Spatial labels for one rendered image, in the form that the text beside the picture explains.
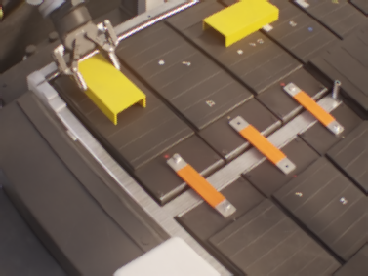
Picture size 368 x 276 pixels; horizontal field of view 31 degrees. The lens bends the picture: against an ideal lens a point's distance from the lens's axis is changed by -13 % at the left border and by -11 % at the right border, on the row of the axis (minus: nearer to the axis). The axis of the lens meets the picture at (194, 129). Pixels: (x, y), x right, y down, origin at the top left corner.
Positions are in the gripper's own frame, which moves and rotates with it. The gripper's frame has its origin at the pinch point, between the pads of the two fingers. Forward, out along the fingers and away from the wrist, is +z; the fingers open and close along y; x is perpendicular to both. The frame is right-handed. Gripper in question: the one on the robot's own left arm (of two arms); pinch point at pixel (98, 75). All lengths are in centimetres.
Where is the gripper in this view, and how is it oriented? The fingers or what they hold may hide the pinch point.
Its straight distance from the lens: 136.0
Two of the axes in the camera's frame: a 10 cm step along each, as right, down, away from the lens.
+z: 4.7, 8.7, 1.1
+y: -7.6, 4.7, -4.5
